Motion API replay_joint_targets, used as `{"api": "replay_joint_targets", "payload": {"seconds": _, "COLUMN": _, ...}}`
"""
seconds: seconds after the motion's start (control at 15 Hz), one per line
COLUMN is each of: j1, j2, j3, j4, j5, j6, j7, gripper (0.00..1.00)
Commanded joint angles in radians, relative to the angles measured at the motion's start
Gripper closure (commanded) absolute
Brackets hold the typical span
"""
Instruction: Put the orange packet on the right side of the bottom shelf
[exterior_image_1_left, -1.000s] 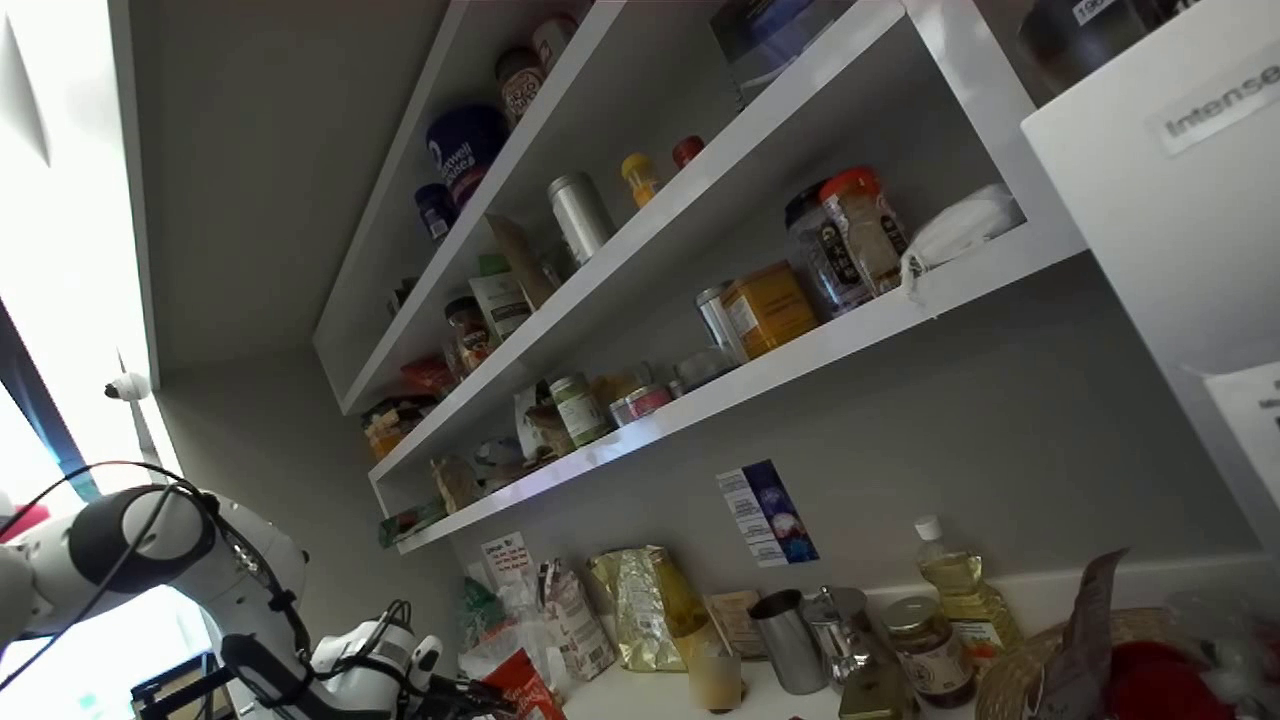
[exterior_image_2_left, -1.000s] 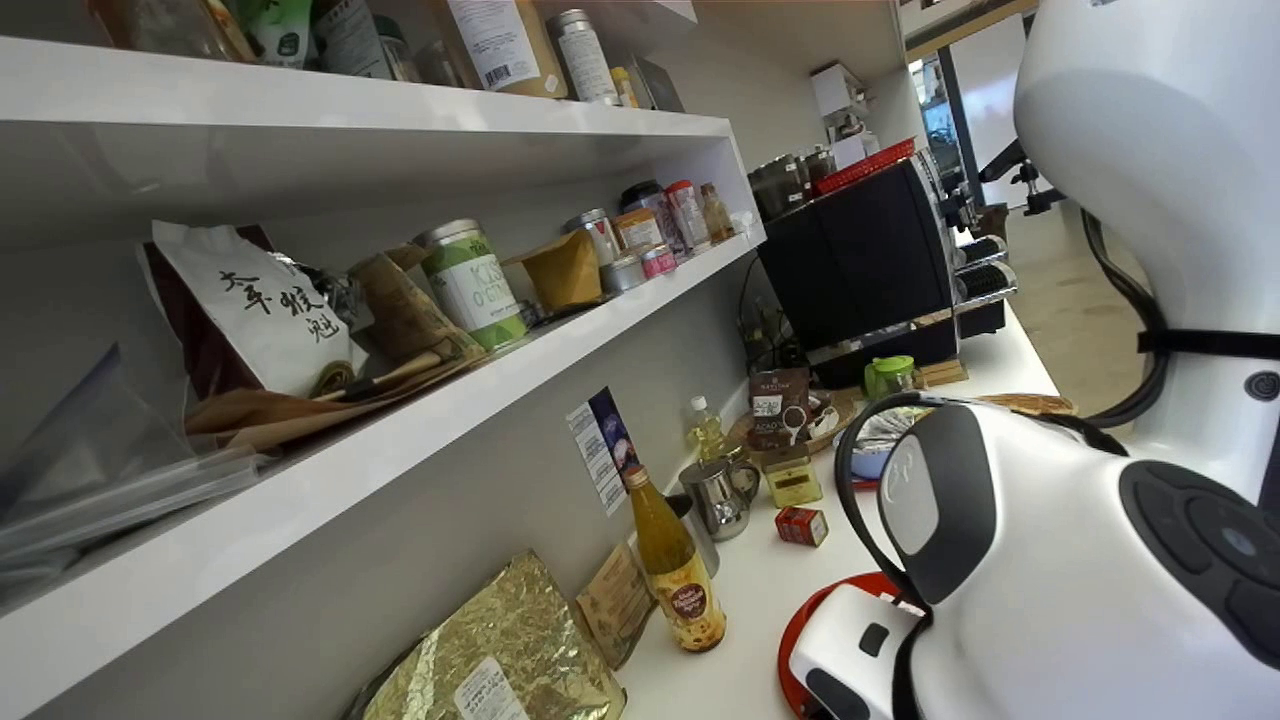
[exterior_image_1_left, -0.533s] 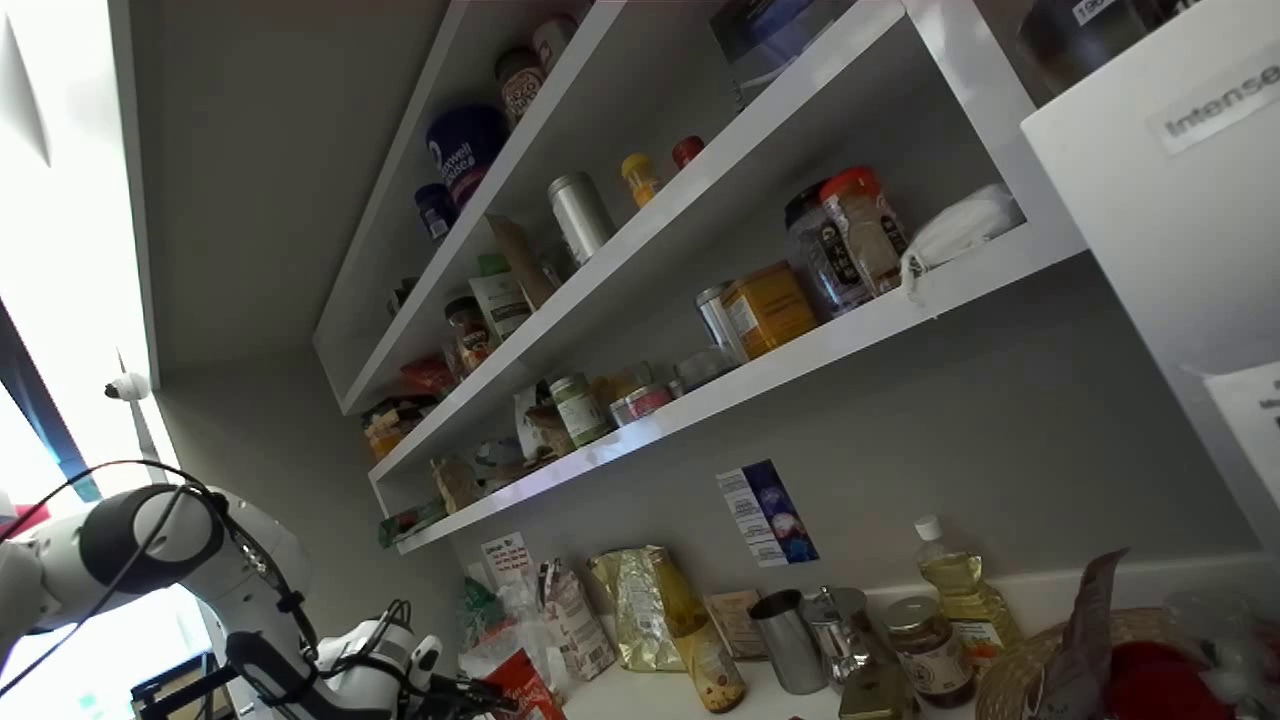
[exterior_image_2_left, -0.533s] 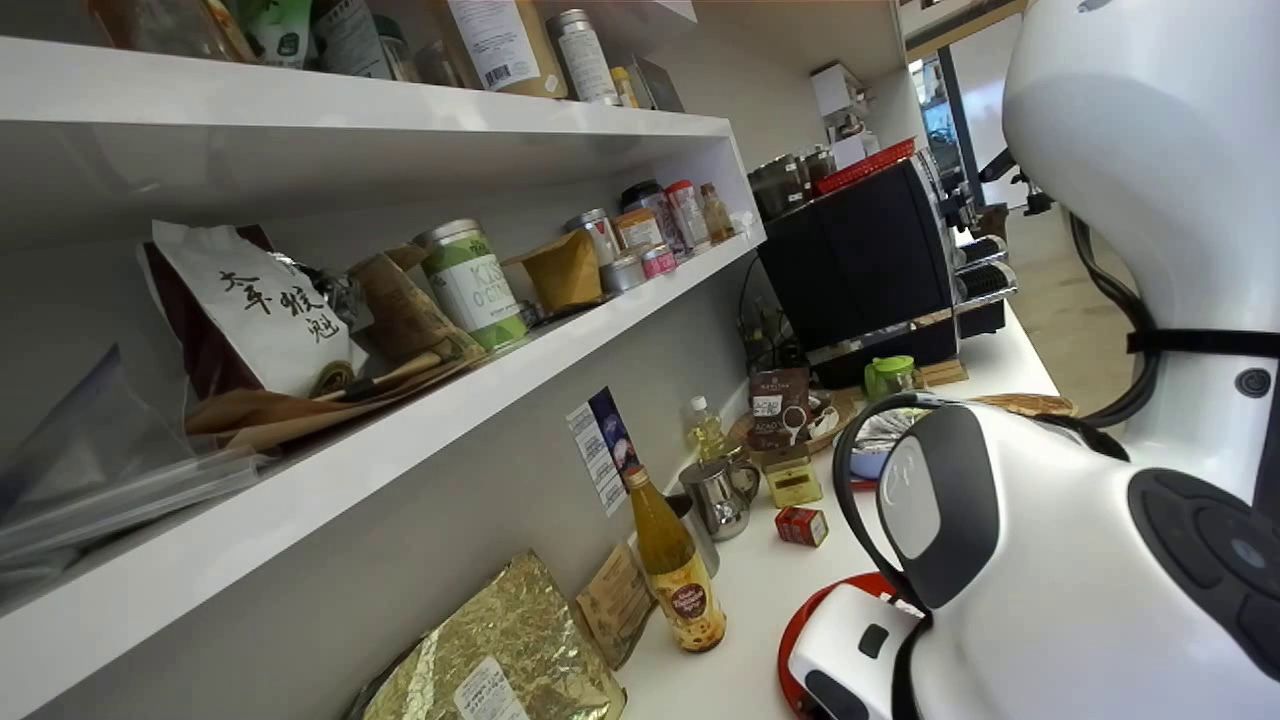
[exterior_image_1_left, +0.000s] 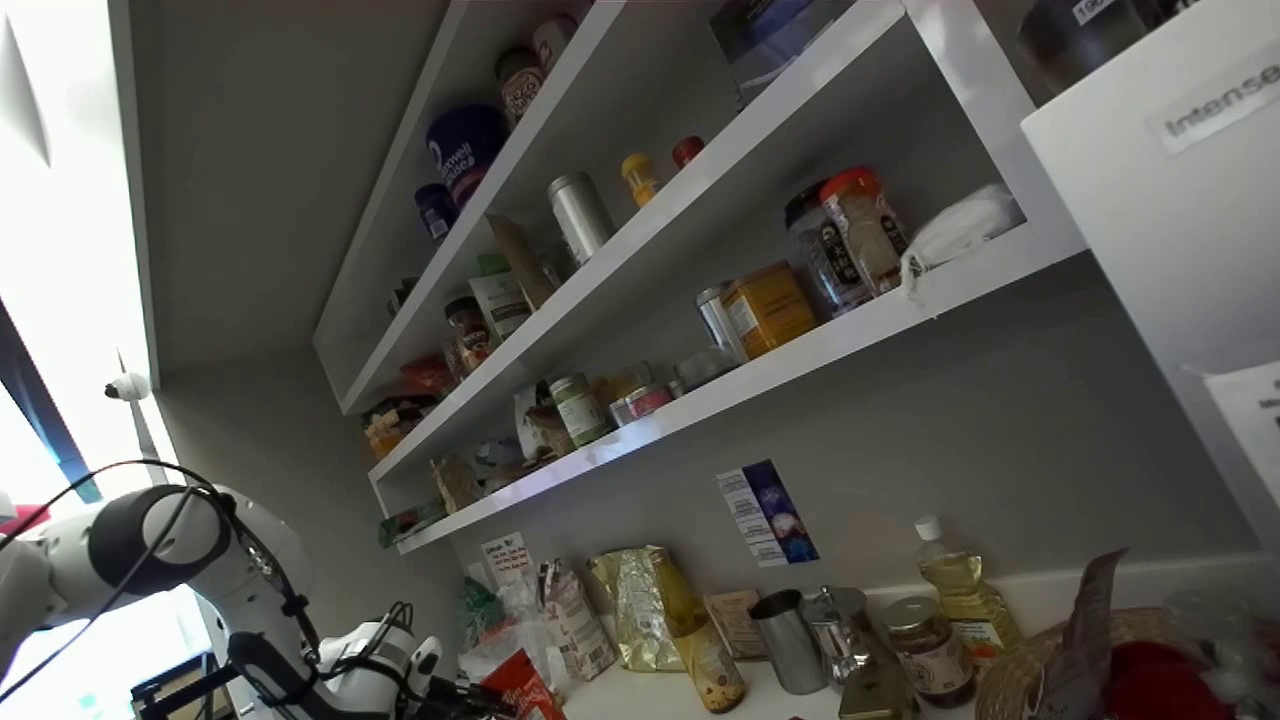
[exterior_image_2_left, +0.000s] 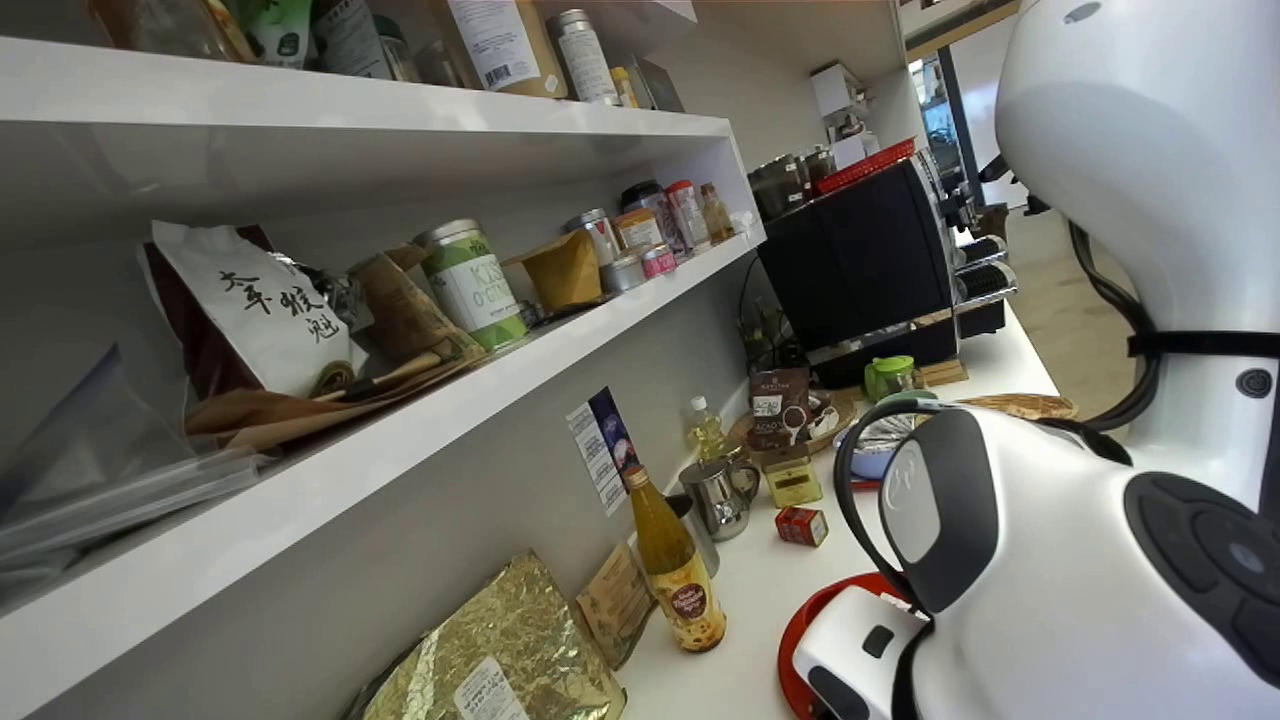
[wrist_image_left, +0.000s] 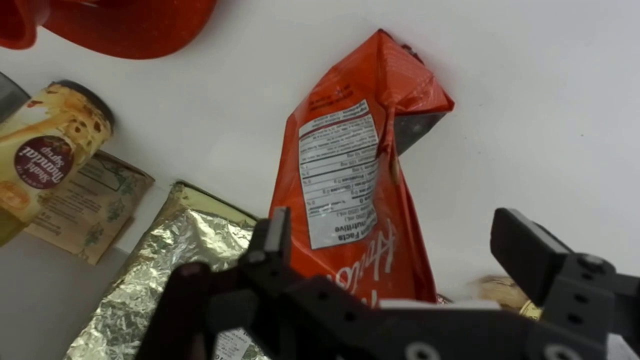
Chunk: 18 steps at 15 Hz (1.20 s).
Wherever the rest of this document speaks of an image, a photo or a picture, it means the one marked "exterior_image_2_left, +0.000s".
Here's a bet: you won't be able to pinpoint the dark snack packet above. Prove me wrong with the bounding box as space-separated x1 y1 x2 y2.
743 363 815 454

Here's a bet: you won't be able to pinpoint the small brown packet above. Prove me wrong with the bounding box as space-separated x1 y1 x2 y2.
573 531 660 670

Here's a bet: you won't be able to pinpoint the white shelf unit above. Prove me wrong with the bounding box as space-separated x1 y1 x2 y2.
0 0 910 720

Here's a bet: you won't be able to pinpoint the gold foil packet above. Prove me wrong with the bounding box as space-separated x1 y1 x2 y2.
346 546 631 720

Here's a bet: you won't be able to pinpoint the small glass jar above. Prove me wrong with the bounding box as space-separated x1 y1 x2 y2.
596 251 647 298

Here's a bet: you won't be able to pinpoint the cooking oil bottle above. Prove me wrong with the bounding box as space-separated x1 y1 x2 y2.
677 391 731 471

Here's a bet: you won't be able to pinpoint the small pink jar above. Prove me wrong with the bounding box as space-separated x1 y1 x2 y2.
635 240 678 282

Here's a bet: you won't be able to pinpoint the blue white carton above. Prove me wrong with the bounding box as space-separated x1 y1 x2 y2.
562 385 653 521

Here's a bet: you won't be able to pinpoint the yellow brown container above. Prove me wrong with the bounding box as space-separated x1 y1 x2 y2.
515 227 610 318

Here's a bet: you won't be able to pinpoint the silver lid jar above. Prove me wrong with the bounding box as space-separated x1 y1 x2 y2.
566 203 622 266

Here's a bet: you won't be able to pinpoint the dark lid jar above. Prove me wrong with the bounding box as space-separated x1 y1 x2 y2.
610 174 670 260

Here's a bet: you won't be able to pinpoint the red white jar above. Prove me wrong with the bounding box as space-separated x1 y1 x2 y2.
660 174 715 255

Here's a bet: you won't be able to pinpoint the small brown jar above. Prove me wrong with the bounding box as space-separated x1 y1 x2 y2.
694 181 738 249

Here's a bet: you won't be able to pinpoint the green tin canister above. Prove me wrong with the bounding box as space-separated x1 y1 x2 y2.
416 216 530 354

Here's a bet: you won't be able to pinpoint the small yellow box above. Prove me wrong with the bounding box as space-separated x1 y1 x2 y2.
762 452 826 510

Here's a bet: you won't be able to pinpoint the yellow liquid bottle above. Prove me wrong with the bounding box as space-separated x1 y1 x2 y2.
610 445 731 654

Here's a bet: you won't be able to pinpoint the small red can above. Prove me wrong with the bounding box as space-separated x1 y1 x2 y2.
771 504 833 553

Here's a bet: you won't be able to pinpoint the black coffee machine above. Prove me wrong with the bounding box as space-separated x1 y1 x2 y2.
750 156 966 391

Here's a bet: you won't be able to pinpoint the brown paper bag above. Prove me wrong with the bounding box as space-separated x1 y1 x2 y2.
346 243 484 377

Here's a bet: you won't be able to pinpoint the green cup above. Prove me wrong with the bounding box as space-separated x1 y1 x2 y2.
858 351 924 402

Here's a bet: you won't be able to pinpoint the red box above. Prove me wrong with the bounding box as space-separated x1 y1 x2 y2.
812 136 918 198

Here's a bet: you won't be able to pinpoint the white bottle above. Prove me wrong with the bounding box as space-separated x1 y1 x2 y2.
552 4 621 107

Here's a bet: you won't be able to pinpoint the red round plate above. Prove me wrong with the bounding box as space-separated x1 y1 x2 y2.
777 573 914 720

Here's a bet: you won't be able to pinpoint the brown box white label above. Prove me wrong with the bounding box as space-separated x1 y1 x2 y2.
445 0 573 98

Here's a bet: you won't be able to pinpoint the wooden utensils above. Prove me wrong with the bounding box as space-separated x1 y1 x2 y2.
184 346 484 454

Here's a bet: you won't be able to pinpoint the white bag black script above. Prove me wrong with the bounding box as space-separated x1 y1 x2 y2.
145 216 373 398

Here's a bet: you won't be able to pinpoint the clear plastic bags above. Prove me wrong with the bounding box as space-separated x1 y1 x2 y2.
0 335 272 575

